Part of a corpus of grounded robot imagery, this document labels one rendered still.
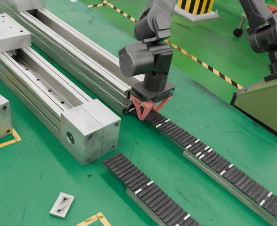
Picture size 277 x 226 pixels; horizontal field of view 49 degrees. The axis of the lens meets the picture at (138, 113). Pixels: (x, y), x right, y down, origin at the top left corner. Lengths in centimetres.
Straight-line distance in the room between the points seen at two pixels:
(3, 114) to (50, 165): 16
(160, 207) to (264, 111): 49
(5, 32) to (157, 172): 58
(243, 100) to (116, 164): 49
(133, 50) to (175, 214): 35
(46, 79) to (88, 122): 25
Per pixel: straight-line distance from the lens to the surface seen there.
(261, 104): 97
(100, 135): 67
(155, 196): 63
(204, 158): 74
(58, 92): 84
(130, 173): 66
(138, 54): 68
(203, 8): 413
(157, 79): 74
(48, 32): 106
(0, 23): 102
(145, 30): 73
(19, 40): 95
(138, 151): 75
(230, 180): 72
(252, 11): 104
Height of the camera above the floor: 131
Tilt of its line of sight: 38 degrees down
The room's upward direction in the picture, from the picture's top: 11 degrees clockwise
